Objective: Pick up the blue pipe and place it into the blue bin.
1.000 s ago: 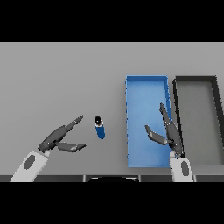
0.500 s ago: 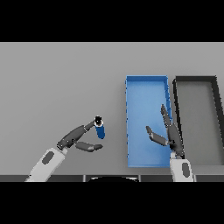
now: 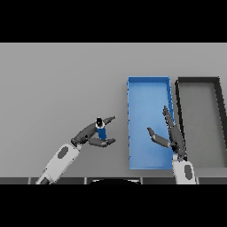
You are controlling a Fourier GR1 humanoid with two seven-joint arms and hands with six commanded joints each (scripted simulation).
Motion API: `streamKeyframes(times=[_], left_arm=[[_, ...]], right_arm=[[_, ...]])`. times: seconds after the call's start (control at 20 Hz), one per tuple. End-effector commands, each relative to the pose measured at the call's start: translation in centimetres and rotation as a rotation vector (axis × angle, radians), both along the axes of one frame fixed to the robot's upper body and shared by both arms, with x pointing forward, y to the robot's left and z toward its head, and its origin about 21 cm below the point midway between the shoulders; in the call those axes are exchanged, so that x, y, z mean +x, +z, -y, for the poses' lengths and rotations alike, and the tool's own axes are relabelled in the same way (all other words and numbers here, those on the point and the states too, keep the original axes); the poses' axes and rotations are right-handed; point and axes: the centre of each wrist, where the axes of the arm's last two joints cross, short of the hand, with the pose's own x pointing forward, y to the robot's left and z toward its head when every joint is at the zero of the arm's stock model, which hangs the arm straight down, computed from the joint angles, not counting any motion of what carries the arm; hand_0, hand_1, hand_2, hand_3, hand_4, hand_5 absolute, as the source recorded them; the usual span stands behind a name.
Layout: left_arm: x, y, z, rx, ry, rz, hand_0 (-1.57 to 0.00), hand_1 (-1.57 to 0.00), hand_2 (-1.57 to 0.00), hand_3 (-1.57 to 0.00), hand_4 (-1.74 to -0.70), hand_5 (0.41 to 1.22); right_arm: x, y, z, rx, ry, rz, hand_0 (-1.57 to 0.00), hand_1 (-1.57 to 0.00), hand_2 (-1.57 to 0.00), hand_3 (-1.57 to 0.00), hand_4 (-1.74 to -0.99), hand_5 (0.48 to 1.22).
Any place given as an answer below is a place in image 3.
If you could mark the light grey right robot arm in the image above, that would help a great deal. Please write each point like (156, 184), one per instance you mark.
(184, 172)

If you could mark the blue bin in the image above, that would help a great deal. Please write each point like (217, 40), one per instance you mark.
(149, 124)

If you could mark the dark grey bin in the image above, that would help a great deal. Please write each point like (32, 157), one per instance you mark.
(204, 124)

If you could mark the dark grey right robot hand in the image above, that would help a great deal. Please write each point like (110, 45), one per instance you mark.
(176, 136)

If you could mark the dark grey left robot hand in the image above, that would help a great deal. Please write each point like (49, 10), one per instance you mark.
(85, 133)

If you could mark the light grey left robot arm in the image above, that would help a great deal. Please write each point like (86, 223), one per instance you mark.
(59, 161)

